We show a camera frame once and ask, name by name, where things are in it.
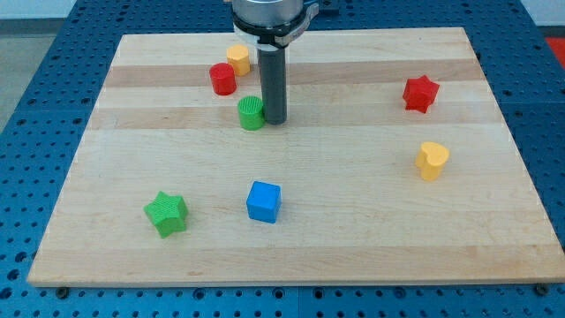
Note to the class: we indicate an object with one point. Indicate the green cylinder block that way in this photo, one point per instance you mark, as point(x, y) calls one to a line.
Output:
point(250, 113)

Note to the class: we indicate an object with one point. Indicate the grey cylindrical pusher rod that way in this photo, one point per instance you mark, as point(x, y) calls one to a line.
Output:
point(272, 67)

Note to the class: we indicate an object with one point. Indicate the blue cube block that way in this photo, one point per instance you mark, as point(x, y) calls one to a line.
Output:
point(263, 202)

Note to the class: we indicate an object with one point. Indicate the red cylinder block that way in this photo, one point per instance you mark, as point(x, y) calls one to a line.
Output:
point(223, 79)

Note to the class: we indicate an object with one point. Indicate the wooden board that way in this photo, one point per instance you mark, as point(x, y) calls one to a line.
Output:
point(354, 208)

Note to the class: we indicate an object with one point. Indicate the yellow hexagon block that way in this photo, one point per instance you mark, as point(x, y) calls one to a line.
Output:
point(238, 57)

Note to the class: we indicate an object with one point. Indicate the green star block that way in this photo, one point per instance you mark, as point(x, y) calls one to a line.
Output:
point(167, 213)

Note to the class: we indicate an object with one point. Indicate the yellow heart block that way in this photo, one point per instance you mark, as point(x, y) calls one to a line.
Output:
point(431, 159)

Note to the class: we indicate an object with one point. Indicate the red star block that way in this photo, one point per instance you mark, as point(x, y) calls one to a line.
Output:
point(420, 93)

